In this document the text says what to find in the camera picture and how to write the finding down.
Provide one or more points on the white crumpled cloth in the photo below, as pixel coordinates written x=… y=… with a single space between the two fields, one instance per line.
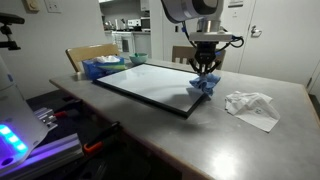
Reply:
x=253 y=110

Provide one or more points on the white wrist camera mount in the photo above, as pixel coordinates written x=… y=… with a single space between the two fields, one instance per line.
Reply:
x=210 y=36

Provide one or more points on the white tissue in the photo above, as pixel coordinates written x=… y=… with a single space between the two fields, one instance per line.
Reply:
x=108 y=59

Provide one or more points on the blue towel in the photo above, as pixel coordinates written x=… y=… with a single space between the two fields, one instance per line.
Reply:
x=208 y=83

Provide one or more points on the small white kitchen appliance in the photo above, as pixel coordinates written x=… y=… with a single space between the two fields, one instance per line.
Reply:
x=134 y=23

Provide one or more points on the dark wooden slat-back chair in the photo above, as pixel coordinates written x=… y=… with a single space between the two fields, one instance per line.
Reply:
x=181 y=51

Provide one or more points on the white wall outlet plate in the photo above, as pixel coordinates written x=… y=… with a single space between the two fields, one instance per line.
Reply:
x=52 y=5

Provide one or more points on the black camera on stand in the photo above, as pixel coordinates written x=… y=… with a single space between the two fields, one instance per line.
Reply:
x=10 y=19

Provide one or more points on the white door with latch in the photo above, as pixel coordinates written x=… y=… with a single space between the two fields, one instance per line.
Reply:
x=170 y=43

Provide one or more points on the beige round thermostat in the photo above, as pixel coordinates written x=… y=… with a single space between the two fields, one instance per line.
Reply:
x=31 y=5

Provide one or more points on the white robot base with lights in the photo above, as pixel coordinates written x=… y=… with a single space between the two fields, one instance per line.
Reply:
x=16 y=113

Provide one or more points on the light wooden slat-back chair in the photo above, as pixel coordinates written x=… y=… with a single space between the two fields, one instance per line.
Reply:
x=90 y=51

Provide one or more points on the blue tissue box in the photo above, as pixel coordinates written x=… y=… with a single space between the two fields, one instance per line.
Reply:
x=91 y=70

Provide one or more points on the white kitchen cabinet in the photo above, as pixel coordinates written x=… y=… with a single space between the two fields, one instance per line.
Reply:
x=141 y=41

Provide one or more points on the black framed whiteboard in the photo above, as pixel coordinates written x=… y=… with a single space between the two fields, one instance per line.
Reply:
x=150 y=83

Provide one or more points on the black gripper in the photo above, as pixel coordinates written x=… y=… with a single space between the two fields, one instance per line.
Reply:
x=205 y=51

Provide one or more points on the white door with lever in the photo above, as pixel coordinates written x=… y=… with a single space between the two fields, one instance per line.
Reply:
x=283 y=43

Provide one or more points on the microwave oven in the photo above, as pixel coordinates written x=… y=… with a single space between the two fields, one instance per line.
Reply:
x=145 y=23

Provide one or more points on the aluminium extrusion rail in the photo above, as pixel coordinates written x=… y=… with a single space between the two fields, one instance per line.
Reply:
x=45 y=116
x=56 y=150

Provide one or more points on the green bowl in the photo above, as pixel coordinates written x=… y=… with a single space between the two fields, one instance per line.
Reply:
x=138 y=59

